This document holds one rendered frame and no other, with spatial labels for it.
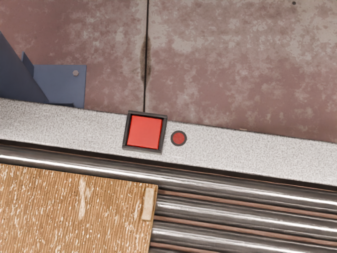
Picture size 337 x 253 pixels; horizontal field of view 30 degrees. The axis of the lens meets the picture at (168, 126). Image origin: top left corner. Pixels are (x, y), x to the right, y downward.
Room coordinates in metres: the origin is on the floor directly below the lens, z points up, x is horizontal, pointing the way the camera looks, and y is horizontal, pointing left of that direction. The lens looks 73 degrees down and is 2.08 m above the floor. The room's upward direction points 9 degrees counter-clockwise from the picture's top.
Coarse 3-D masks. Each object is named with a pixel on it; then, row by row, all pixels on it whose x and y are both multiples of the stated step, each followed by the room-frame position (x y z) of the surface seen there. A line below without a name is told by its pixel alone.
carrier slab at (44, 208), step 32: (0, 192) 0.27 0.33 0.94; (32, 192) 0.26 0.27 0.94; (64, 192) 0.25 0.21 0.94; (96, 192) 0.24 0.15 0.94; (128, 192) 0.23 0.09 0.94; (0, 224) 0.21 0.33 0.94; (32, 224) 0.20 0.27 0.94; (64, 224) 0.19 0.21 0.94; (96, 224) 0.18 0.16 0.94; (128, 224) 0.17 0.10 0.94
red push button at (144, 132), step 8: (136, 120) 0.37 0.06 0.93; (144, 120) 0.36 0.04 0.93; (152, 120) 0.36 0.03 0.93; (160, 120) 0.36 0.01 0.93; (136, 128) 0.35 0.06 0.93; (144, 128) 0.35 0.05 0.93; (152, 128) 0.35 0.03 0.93; (160, 128) 0.35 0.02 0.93; (128, 136) 0.34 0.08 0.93; (136, 136) 0.34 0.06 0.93; (144, 136) 0.33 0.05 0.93; (152, 136) 0.33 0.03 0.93; (128, 144) 0.32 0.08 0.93; (136, 144) 0.32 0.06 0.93; (144, 144) 0.32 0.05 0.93; (152, 144) 0.32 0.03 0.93
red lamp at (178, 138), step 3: (174, 135) 0.33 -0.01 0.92; (177, 135) 0.33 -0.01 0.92; (180, 135) 0.33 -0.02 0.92; (183, 135) 0.33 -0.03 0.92; (174, 138) 0.33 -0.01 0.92; (177, 138) 0.32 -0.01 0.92; (180, 138) 0.32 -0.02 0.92; (183, 138) 0.32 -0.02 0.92; (174, 141) 0.32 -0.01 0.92; (177, 141) 0.32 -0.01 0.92; (180, 141) 0.32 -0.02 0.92; (183, 141) 0.32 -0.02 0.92
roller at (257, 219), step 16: (160, 208) 0.20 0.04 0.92; (176, 208) 0.19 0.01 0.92; (192, 208) 0.19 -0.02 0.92; (208, 208) 0.18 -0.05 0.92; (224, 208) 0.18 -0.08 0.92; (240, 208) 0.17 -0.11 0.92; (256, 208) 0.17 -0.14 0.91; (224, 224) 0.15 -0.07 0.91; (240, 224) 0.14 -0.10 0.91; (256, 224) 0.14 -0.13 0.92; (272, 224) 0.13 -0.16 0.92; (288, 224) 0.13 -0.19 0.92; (304, 224) 0.13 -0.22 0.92; (320, 224) 0.12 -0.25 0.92; (336, 224) 0.12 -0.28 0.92; (336, 240) 0.09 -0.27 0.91
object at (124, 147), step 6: (132, 114) 0.38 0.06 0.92; (138, 114) 0.38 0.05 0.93; (144, 114) 0.38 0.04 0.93; (150, 114) 0.37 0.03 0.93; (156, 114) 0.37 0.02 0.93; (162, 114) 0.37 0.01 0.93; (126, 120) 0.37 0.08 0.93; (126, 126) 0.36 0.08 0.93; (162, 126) 0.35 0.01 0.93; (126, 132) 0.35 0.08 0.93; (162, 132) 0.34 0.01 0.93; (126, 138) 0.34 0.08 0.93; (162, 138) 0.32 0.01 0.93; (162, 144) 0.31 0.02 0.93; (126, 150) 0.32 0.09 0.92; (132, 150) 0.31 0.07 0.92; (138, 150) 0.31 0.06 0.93; (144, 150) 0.31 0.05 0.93; (150, 150) 0.30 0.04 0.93; (156, 150) 0.30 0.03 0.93
